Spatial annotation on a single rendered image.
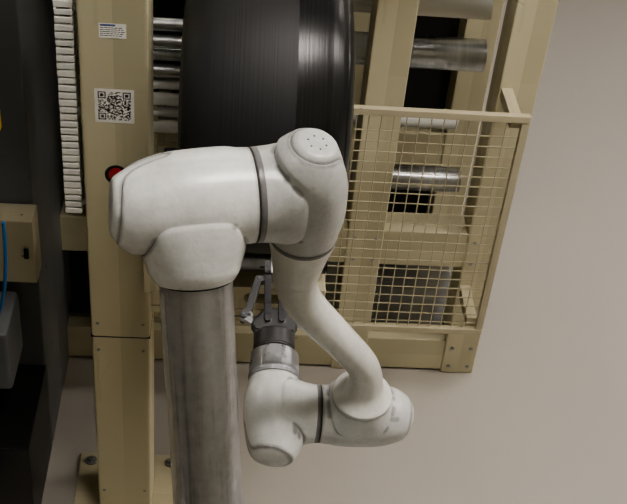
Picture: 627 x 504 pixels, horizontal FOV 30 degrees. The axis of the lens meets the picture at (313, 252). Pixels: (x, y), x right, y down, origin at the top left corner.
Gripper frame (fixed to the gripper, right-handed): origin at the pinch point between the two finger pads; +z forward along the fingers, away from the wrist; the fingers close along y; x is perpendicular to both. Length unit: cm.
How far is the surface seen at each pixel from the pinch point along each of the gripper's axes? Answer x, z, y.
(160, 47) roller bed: 5, 61, 26
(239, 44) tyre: -36.4, 20.2, 8.6
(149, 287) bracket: 17.1, 4.8, 24.5
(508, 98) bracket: 22, 69, -58
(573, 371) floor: 119, 50, -98
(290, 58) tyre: -35.5, 18.4, -0.4
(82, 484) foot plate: 105, 2, 44
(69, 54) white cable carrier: -22, 31, 40
